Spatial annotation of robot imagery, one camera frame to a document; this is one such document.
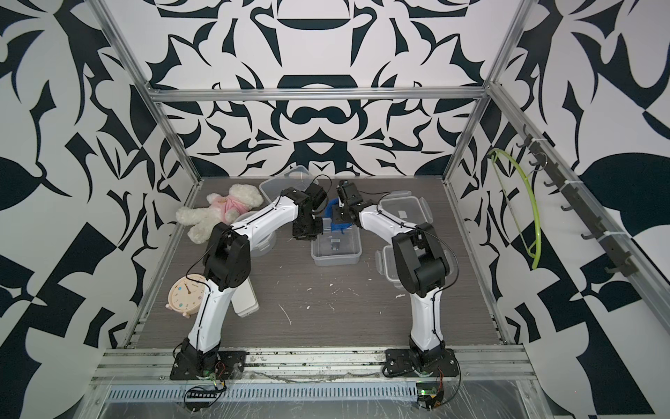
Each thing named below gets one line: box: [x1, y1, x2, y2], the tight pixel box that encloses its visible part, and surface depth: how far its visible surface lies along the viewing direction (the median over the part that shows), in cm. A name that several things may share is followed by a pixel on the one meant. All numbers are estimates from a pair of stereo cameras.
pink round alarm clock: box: [164, 274, 208, 319], surface depth 86 cm
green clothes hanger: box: [487, 148, 542, 270], surface depth 73 cm
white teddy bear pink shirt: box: [175, 183, 264, 244], surface depth 101 cm
